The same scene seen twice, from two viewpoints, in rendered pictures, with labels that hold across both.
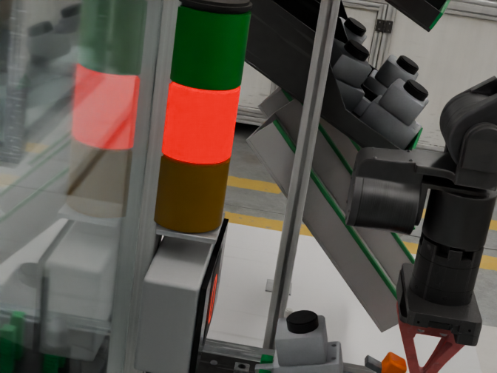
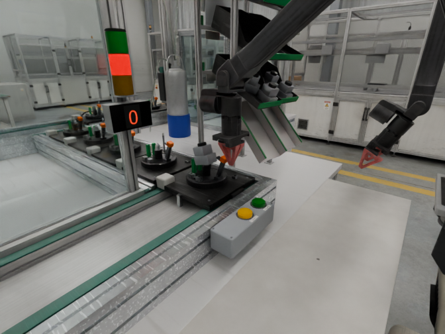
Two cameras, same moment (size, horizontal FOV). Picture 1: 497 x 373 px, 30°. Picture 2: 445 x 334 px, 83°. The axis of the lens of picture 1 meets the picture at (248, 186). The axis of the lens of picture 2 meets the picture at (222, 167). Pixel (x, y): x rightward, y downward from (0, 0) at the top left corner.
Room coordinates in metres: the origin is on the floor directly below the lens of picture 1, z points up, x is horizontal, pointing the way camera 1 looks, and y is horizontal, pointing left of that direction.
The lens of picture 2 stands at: (0.18, -0.59, 1.34)
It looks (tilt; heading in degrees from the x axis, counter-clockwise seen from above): 23 degrees down; 36
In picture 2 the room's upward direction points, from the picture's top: straight up
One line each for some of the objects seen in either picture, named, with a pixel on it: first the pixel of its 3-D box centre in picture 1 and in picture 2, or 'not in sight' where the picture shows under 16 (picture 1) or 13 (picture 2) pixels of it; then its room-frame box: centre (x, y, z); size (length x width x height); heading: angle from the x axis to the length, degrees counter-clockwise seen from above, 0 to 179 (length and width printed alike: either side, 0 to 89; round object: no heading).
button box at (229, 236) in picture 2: not in sight; (244, 224); (0.68, -0.30, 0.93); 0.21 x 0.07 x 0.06; 177
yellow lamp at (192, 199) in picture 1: (189, 186); (122, 85); (0.59, 0.04, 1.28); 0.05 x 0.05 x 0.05
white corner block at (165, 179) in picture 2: not in sight; (165, 181); (0.69, 0.02, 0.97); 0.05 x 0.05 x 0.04; 87
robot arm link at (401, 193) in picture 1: (421, 172); (219, 93); (0.77, -0.15, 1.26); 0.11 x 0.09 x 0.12; 88
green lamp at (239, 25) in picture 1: (208, 43); (116, 43); (0.59, 0.04, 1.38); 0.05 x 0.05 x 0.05
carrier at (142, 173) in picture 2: not in sight; (157, 152); (0.79, 0.17, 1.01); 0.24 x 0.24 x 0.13; 87
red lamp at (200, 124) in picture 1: (198, 116); (120, 64); (0.59, 0.04, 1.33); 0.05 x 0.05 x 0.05
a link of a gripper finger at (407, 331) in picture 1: (427, 334); (233, 149); (0.79, -0.19, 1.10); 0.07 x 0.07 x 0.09; 88
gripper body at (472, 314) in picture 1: (444, 272); (231, 127); (0.77, -0.19, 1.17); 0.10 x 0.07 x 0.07; 178
